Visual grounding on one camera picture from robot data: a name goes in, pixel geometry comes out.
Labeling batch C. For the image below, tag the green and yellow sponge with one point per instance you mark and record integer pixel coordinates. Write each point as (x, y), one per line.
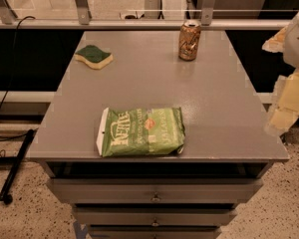
(93, 57)

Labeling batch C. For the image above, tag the top grey drawer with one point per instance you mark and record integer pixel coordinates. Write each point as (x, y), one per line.
(154, 191)

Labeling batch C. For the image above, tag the bottom grey drawer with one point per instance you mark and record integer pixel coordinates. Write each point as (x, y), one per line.
(153, 233)

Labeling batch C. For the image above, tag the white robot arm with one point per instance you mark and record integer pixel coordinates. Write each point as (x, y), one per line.
(291, 44)

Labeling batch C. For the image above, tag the right metal bracket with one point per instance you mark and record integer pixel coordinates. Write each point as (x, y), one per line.
(205, 11)

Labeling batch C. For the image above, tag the orange soda can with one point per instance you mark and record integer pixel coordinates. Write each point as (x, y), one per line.
(188, 40)

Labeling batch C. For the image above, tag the green Kettle chips bag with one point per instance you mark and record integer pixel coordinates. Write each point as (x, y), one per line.
(140, 132)

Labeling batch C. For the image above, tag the metal window rail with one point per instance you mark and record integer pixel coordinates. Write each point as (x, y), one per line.
(160, 25)

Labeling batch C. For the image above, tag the middle metal bracket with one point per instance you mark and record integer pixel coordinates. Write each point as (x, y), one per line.
(83, 10)

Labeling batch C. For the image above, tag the left metal bracket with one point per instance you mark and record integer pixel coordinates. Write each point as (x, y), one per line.
(7, 14)

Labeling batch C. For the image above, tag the middle grey drawer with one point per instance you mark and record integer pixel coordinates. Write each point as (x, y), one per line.
(154, 216)

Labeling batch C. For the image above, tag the black bar on floor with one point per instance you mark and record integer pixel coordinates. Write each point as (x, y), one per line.
(5, 196)

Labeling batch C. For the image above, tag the metal bracket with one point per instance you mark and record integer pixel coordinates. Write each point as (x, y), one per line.
(7, 14)
(83, 10)
(205, 11)

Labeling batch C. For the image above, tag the grey drawer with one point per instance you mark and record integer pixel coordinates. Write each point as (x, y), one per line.
(154, 191)
(154, 216)
(153, 233)

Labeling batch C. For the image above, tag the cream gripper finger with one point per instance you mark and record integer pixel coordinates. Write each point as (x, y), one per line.
(275, 44)
(284, 111)

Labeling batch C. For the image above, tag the grey drawer cabinet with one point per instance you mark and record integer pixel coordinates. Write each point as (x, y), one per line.
(222, 116)

